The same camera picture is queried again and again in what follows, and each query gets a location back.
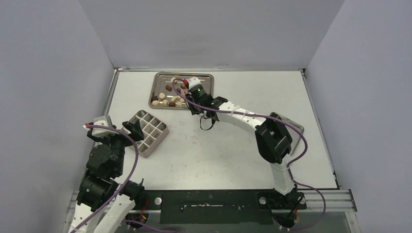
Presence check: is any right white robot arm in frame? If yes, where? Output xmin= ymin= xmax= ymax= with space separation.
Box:
xmin=184 ymin=83 xmax=308 ymax=208

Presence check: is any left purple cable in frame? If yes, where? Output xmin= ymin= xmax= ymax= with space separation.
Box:
xmin=69 ymin=123 xmax=139 ymax=233

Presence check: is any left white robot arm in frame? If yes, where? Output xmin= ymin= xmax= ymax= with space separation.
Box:
xmin=69 ymin=116 xmax=148 ymax=233

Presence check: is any purple cable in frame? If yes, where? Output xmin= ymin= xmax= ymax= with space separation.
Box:
xmin=171 ymin=78 xmax=326 ymax=231
xmin=69 ymin=123 xmax=139 ymax=233

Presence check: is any steel chocolate tray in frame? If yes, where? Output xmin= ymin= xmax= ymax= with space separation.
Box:
xmin=149 ymin=72 xmax=214 ymax=110

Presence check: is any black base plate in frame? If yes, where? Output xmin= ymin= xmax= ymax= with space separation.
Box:
xmin=126 ymin=189 xmax=307 ymax=226

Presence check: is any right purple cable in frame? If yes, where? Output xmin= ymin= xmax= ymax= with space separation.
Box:
xmin=171 ymin=78 xmax=326 ymax=231

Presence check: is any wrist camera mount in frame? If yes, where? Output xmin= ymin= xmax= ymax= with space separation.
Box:
xmin=83 ymin=115 xmax=113 ymax=130
xmin=183 ymin=77 xmax=202 ymax=90

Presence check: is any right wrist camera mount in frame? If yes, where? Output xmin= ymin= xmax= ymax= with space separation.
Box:
xmin=183 ymin=77 xmax=202 ymax=90

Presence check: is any cream oval chocolate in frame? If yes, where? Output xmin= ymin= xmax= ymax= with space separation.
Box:
xmin=159 ymin=93 xmax=166 ymax=100

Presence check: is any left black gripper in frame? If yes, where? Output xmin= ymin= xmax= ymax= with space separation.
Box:
xmin=90 ymin=118 xmax=143 ymax=176

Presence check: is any metal tin lid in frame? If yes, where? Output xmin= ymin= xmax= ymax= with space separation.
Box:
xmin=270 ymin=112 xmax=305 ymax=155

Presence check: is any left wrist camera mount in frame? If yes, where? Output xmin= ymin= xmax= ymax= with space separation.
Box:
xmin=83 ymin=115 xmax=113 ymax=130

